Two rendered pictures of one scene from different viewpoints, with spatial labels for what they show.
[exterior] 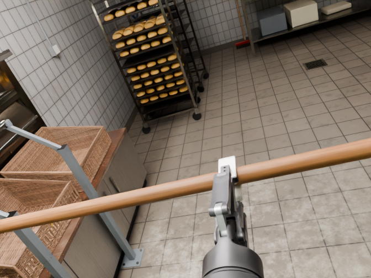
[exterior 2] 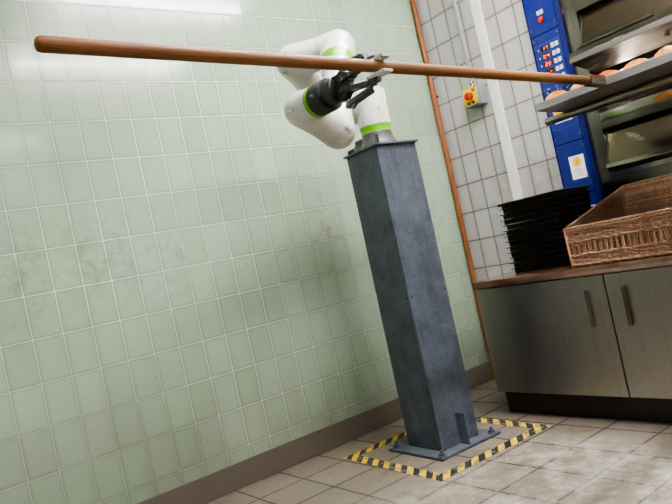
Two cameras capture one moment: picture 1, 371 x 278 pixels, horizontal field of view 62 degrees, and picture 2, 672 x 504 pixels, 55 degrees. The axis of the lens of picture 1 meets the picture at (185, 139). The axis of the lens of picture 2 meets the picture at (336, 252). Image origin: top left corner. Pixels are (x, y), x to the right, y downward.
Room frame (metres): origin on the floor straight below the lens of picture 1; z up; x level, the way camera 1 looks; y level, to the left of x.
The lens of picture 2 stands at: (1.21, -1.45, 0.79)
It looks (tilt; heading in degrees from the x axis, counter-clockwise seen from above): 1 degrees up; 127
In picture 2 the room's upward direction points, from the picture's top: 12 degrees counter-clockwise
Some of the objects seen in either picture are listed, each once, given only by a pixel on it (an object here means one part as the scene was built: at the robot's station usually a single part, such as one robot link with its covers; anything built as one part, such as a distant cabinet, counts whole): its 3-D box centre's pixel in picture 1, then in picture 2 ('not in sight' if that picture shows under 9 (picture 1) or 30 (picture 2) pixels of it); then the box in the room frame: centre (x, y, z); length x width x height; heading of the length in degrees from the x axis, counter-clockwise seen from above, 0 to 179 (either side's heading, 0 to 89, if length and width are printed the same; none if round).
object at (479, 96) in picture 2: not in sight; (474, 96); (-0.04, 1.66, 1.46); 0.10 x 0.07 x 0.10; 163
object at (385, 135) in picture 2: not in sight; (370, 144); (-0.18, 0.80, 1.23); 0.26 x 0.15 x 0.06; 161
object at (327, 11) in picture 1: (335, 7); not in sight; (4.34, -2.70, 0.27); 0.34 x 0.26 x 0.07; 79
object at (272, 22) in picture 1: (271, 20); not in sight; (4.59, -1.84, 0.35); 0.50 x 0.36 x 0.24; 163
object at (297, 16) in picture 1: (300, 12); not in sight; (4.47, -2.24, 0.35); 0.50 x 0.36 x 0.24; 165
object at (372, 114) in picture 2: not in sight; (368, 111); (-0.13, 0.77, 1.36); 0.16 x 0.13 x 0.19; 21
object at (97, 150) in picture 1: (62, 155); not in sight; (1.92, 0.83, 0.72); 0.56 x 0.49 x 0.28; 165
